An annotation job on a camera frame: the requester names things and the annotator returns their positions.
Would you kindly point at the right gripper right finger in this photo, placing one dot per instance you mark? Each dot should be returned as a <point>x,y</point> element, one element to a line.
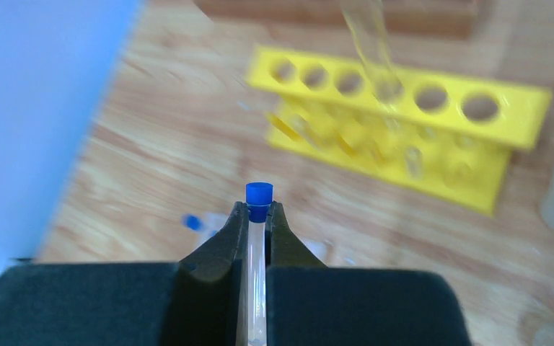
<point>309,303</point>

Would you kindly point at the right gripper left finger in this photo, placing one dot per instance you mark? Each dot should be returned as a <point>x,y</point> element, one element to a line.
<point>195,301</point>

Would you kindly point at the blue capped tube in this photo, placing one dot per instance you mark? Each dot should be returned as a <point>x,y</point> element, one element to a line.
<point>192,222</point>
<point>252,328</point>

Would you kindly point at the clear glass test tube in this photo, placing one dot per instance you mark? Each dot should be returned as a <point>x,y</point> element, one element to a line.
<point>366,23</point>

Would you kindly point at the yellow test tube rack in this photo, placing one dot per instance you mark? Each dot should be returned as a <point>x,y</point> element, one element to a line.
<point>444,135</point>

